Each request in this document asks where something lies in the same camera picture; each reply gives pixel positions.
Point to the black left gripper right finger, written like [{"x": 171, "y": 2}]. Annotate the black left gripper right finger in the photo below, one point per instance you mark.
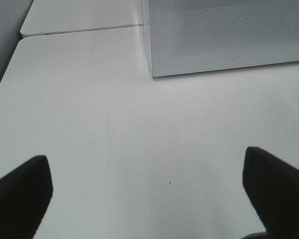
[{"x": 272, "y": 187}]

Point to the white microwave door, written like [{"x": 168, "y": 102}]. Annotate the white microwave door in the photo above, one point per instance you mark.
[{"x": 188, "y": 36}]

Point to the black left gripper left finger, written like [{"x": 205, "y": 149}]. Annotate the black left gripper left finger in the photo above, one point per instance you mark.
[{"x": 25, "y": 194}]

